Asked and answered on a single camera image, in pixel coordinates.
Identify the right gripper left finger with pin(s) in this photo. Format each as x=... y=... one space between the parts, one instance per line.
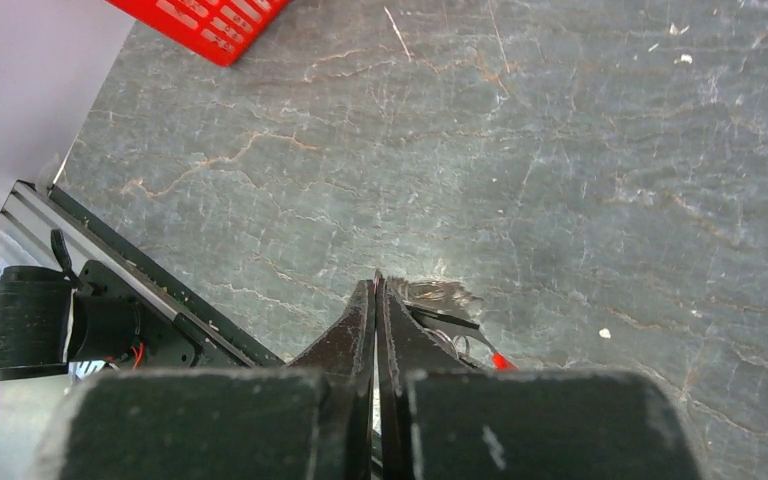
x=310 y=419

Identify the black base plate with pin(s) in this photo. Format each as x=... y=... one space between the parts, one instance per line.
x=182 y=327

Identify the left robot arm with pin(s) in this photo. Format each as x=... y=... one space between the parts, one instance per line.
x=52 y=318

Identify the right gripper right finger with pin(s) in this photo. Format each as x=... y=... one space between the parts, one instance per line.
x=441 y=419

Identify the red plastic basket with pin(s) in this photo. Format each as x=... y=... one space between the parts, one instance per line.
x=218 y=30

